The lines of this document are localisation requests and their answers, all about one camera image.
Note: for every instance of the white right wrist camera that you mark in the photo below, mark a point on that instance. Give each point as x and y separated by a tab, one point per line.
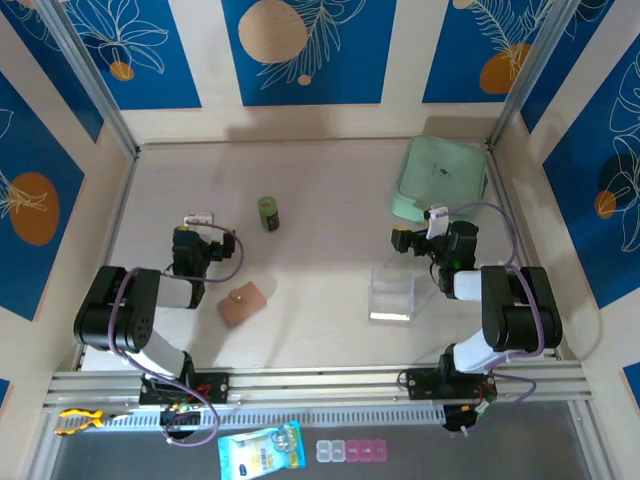
437	222

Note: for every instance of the small pink pill box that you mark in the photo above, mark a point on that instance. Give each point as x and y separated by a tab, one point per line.
381	450
367	450
353	450

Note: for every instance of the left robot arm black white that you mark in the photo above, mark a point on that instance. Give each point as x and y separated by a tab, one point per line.
95	310

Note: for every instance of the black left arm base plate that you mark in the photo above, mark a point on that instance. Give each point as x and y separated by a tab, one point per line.
217	387

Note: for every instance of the aluminium table side rail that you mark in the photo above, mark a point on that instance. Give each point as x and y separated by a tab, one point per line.
114	225
506	200

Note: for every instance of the aluminium mounting rail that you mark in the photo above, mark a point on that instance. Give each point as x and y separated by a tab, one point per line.
320	385

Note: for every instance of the clear acrylic card stand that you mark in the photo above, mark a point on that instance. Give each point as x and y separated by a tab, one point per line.
392	297

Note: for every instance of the small clear white pill box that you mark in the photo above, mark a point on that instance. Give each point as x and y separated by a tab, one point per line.
323	451
338	451

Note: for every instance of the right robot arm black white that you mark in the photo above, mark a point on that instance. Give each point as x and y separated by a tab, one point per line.
500	320

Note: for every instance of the green cylindrical can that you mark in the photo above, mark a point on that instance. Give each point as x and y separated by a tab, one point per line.
269	214

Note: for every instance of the aluminium frame post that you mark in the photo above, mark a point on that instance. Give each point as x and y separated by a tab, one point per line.
531	75
91	75

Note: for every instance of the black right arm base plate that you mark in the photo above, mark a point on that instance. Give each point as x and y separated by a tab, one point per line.
420	385

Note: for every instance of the mint green zip pouch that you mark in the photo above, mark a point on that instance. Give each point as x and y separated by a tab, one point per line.
440	170

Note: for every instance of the yellow black pliers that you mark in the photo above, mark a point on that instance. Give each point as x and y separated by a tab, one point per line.
80	417

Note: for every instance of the blue white snack packet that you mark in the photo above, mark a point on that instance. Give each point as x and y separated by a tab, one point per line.
260	452

